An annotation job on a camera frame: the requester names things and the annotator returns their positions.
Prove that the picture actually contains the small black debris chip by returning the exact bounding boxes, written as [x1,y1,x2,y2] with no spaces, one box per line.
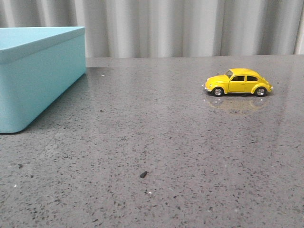
[140,171,147,178]

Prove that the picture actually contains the yellow toy beetle car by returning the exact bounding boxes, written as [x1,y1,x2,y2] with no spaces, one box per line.
[202,68,273,97]

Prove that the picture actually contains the light blue storage box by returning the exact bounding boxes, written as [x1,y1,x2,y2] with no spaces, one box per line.
[0,27,86,133]

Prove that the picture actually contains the white pleated curtain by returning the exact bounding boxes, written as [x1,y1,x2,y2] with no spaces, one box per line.
[0,0,304,58]

